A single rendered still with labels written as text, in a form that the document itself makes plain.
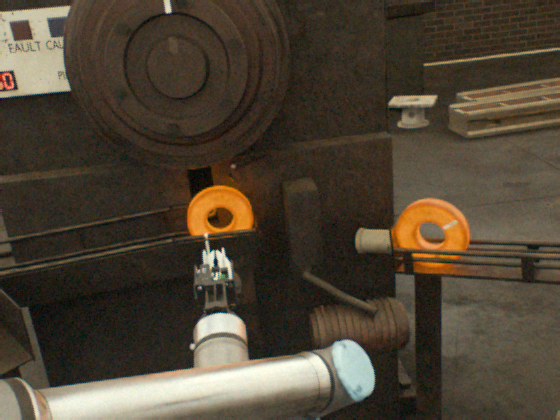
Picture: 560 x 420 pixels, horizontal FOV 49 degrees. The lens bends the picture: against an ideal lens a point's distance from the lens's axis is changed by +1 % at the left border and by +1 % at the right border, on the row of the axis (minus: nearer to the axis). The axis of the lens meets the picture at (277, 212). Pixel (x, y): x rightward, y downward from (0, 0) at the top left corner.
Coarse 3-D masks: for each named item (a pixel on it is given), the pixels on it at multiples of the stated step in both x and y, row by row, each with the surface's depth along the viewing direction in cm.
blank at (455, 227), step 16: (416, 208) 133; (432, 208) 131; (448, 208) 130; (400, 224) 137; (416, 224) 135; (448, 224) 131; (464, 224) 130; (400, 240) 138; (416, 240) 136; (448, 240) 132; (464, 240) 130; (432, 256) 136; (448, 256) 134
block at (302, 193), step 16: (288, 192) 142; (304, 192) 142; (288, 208) 143; (304, 208) 143; (288, 224) 145; (304, 224) 145; (320, 224) 146; (288, 240) 150; (304, 240) 146; (320, 240) 147; (304, 256) 148; (320, 256) 148; (320, 272) 150
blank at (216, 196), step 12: (204, 192) 143; (216, 192) 143; (228, 192) 143; (240, 192) 146; (192, 204) 143; (204, 204) 144; (216, 204) 144; (228, 204) 144; (240, 204) 145; (192, 216) 144; (204, 216) 145; (240, 216) 146; (252, 216) 146; (192, 228) 145; (204, 228) 146; (216, 228) 149; (228, 228) 148; (240, 228) 147
